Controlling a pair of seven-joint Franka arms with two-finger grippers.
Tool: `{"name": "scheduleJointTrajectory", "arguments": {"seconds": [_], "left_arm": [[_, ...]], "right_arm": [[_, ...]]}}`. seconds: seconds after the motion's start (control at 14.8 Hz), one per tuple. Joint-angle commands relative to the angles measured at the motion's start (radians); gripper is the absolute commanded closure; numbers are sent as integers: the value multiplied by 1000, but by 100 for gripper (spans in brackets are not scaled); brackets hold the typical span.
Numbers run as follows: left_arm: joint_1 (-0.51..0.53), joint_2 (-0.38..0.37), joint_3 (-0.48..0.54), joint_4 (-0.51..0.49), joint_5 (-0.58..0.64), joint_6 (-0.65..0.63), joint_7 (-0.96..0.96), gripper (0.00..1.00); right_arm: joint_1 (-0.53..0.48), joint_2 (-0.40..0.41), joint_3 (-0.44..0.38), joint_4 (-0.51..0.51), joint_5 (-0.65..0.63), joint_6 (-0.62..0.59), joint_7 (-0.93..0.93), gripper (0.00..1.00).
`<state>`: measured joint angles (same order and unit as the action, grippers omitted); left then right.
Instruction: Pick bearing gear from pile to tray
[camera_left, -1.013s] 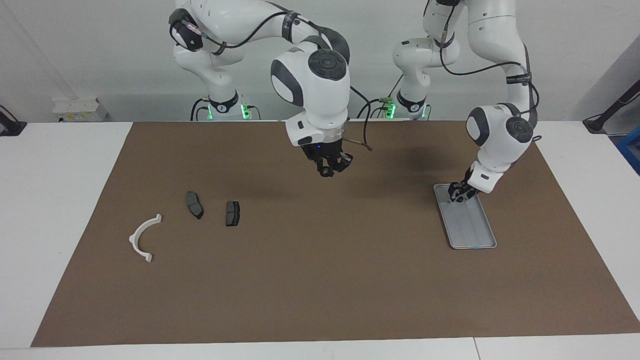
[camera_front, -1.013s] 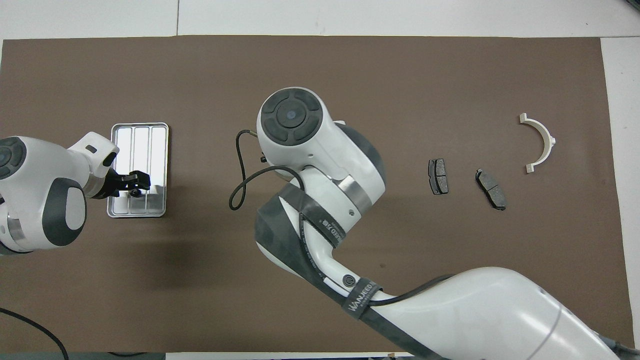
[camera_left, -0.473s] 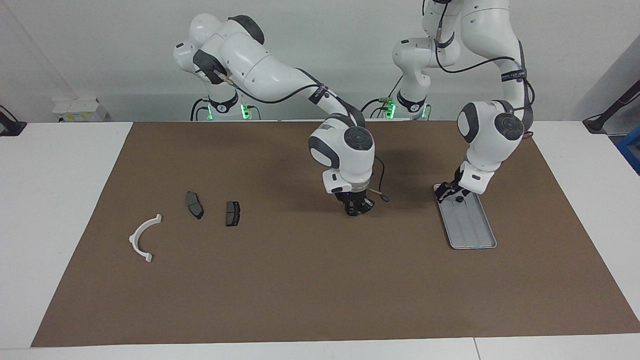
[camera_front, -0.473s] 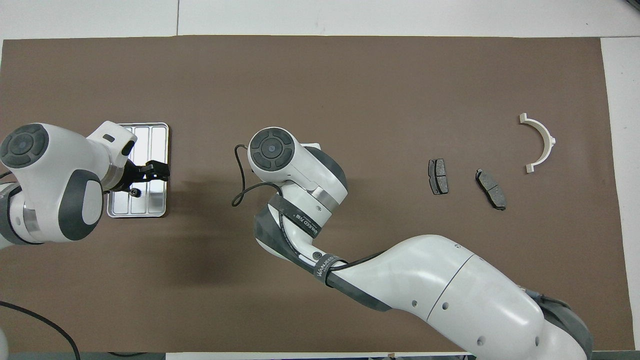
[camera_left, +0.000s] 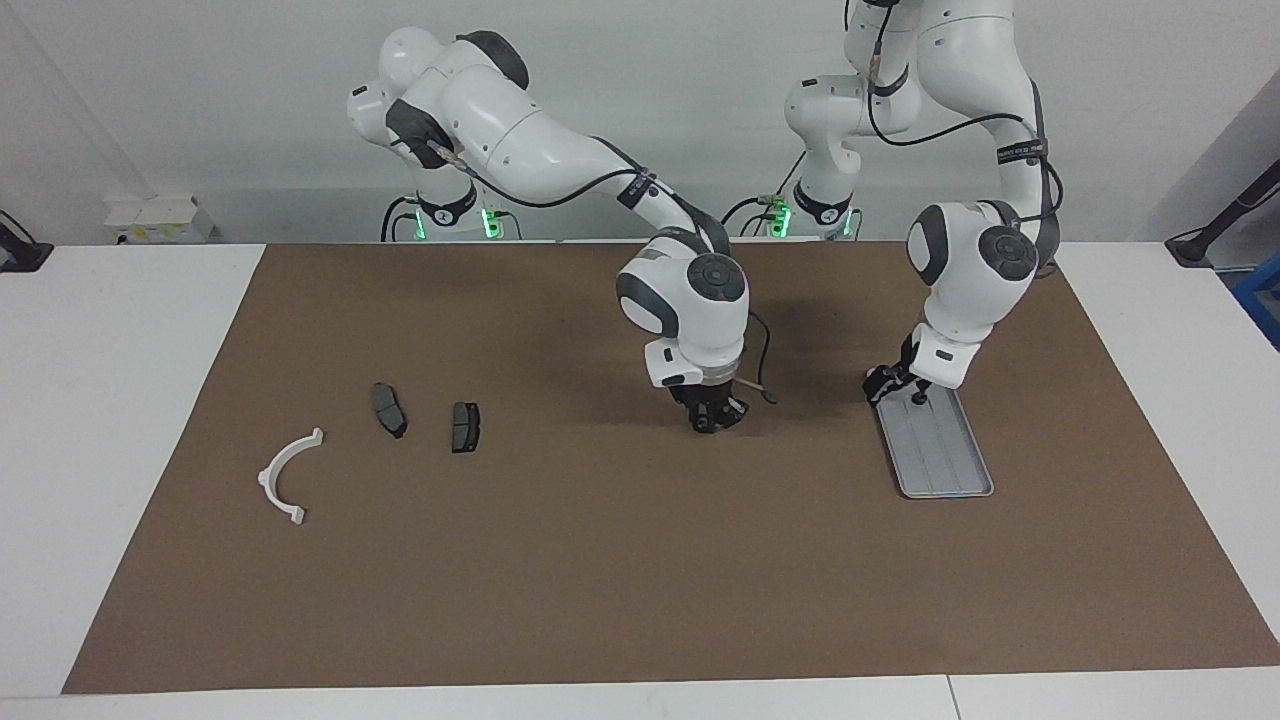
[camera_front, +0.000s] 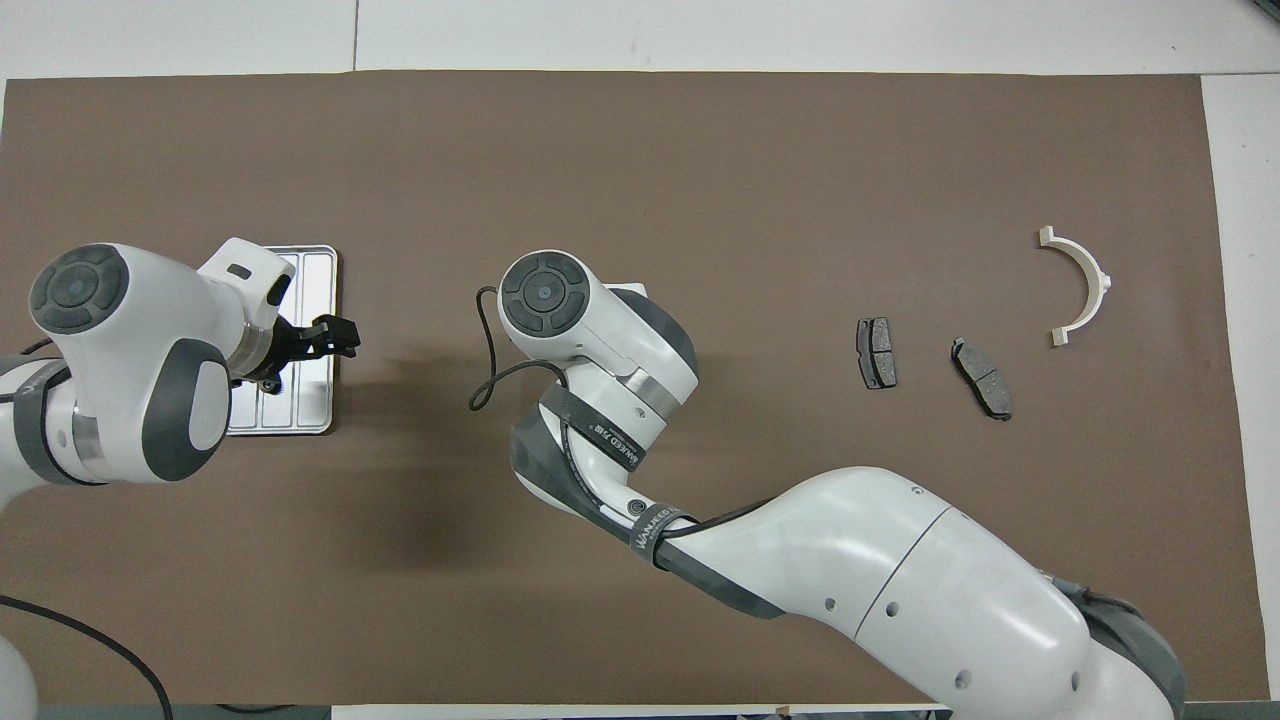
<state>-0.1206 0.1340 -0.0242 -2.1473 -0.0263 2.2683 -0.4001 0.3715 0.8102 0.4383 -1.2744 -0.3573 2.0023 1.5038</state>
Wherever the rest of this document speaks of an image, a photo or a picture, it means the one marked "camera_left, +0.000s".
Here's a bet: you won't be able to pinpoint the silver metal tray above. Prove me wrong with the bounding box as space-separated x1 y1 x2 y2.
868 383 996 500

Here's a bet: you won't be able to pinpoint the brown table mat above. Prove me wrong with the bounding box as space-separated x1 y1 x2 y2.
62 240 1280 695

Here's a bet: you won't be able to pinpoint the long dark brake pad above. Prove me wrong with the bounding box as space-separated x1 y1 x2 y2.
371 382 409 440

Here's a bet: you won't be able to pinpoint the black angled stand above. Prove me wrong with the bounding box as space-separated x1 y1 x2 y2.
1164 158 1280 269

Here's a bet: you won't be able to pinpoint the blue plastic crate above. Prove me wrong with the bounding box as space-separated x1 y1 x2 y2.
1232 252 1280 351

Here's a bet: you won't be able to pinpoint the white cardboard box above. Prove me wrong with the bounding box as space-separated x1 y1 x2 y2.
104 194 217 245

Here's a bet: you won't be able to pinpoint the black table clamp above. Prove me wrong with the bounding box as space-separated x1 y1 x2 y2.
0 208 54 274

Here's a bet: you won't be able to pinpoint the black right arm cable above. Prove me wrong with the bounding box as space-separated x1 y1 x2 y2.
430 140 781 406

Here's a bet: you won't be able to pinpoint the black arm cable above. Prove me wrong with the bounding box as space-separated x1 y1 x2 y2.
430 140 781 406
845 0 1065 263

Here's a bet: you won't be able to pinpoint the black base cables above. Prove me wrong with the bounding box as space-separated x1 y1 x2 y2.
380 193 421 243
720 165 806 239

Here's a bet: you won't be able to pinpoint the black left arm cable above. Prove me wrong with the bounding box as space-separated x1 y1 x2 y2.
845 0 1065 263

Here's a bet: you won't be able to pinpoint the white semicircular plastic bracket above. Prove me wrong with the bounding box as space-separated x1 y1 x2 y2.
257 427 326 527

